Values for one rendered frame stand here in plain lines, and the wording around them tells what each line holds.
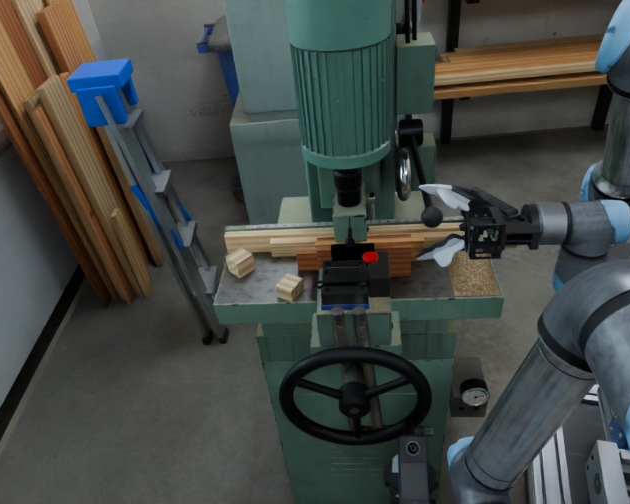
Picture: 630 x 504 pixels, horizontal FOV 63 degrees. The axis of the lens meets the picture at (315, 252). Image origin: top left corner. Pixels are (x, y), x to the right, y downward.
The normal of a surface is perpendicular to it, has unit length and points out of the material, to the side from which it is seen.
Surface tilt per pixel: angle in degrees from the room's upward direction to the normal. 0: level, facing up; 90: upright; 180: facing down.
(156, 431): 0
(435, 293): 0
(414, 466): 27
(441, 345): 90
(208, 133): 90
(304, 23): 90
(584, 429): 0
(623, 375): 72
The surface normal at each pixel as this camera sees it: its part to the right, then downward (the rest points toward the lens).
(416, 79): -0.06, 0.62
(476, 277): -0.09, -0.33
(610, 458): -0.09, -0.78
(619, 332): -0.86, -0.40
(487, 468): -0.69, 0.36
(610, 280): -0.63, -0.69
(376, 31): 0.61, 0.44
